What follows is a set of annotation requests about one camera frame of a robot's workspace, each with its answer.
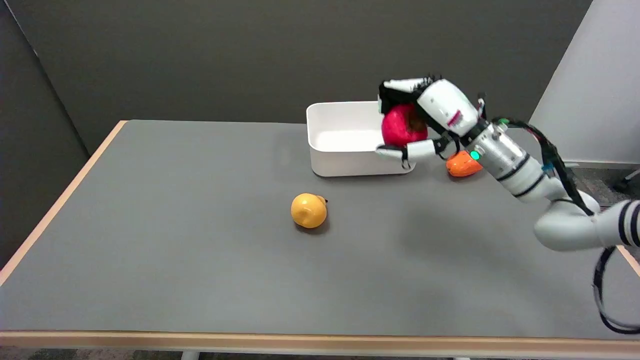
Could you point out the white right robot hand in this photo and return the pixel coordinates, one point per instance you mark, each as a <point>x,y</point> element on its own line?
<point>445,107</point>

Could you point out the red apple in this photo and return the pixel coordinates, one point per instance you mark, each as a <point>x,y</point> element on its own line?
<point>401,126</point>

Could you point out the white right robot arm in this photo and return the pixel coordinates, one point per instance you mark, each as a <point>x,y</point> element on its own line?
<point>537,185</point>

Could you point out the white plastic box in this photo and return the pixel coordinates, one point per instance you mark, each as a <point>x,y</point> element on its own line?
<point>350,145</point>

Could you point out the orange fruit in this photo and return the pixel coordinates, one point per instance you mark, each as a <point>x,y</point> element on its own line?
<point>462,165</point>

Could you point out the yellow pear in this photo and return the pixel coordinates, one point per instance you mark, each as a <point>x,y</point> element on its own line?
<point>308,210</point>

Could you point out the black chair base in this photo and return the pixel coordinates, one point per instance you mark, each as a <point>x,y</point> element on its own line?
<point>627,181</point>

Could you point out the white table leg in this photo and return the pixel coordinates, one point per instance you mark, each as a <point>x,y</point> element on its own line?
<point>190,355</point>

